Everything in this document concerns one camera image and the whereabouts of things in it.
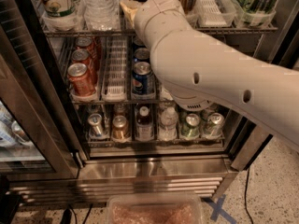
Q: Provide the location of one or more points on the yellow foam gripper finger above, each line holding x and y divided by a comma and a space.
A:
129, 8

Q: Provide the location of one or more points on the blue tape cross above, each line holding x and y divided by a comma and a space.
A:
218, 211

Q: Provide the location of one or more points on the middle blue pepsi can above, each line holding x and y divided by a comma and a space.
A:
141, 55

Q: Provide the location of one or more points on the left green can bottom shelf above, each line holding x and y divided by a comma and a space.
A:
189, 126

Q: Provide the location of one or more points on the middle red soda can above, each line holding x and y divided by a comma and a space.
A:
84, 56

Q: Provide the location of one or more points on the empty white tray top shelf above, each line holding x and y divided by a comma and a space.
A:
215, 13

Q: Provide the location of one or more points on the rear red soda can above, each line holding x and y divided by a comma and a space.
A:
85, 42

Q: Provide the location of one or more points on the empty white tray middle shelf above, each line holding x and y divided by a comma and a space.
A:
114, 87

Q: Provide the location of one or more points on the clear water bottle top shelf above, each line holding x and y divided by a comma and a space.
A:
101, 15

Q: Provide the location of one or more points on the clear plastic bin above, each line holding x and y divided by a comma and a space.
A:
154, 208

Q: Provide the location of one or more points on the water bottle bottom shelf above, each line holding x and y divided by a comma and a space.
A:
167, 130

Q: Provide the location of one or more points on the gold can bottom shelf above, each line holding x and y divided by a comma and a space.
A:
120, 127

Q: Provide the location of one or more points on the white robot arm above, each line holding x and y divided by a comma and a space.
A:
197, 68

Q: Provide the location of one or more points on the rear blue pepsi can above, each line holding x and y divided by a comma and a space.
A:
137, 43

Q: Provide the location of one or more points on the front blue pepsi can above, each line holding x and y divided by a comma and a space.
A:
142, 79

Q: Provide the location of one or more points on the blue pepsi can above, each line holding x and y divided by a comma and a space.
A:
141, 55
142, 79
137, 43

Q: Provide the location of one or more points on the red soda can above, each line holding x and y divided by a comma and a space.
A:
81, 80
85, 42
84, 56

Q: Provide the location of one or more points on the empty white tray shelf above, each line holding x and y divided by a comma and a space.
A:
215, 13
114, 87

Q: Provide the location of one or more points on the stainless steel fridge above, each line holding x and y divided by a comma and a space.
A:
205, 167

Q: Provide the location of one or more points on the silver can bottom shelf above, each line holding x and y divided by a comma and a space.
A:
95, 121

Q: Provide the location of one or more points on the dark bottle white cap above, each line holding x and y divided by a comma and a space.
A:
144, 124

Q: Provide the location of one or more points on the front red soda can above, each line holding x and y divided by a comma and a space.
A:
81, 80

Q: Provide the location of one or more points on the glass fridge door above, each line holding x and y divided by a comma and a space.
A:
34, 88

